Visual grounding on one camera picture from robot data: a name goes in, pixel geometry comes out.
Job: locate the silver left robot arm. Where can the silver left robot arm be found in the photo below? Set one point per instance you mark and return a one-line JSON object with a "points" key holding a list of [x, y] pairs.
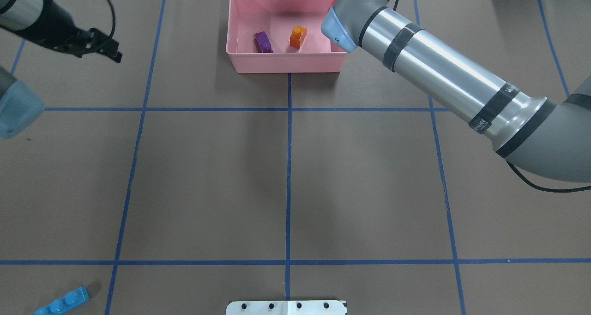
{"points": [[46, 24]]}

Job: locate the white camera stand base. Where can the white camera stand base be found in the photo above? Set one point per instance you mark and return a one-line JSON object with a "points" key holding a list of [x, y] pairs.
{"points": [[297, 307]]}

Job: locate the purple block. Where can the purple block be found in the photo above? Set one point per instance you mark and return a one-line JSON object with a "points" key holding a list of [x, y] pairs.
{"points": [[262, 43]]}

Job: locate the orange block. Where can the orange block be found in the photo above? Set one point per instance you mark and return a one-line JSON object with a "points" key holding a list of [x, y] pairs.
{"points": [[297, 37]]}

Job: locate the pink plastic box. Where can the pink plastic box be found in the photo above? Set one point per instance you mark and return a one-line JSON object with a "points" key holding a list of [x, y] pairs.
{"points": [[277, 18]]}

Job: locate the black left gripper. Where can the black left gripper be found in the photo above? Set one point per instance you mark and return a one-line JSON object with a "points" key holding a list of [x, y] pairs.
{"points": [[51, 29]]}

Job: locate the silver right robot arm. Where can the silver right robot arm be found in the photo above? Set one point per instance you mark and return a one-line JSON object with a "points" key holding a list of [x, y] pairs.
{"points": [[535, 134]]}

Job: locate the long blue four-stud block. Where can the long blue four-stud block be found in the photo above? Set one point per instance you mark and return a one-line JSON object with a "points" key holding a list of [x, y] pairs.
{"points": [[65, 304]]}

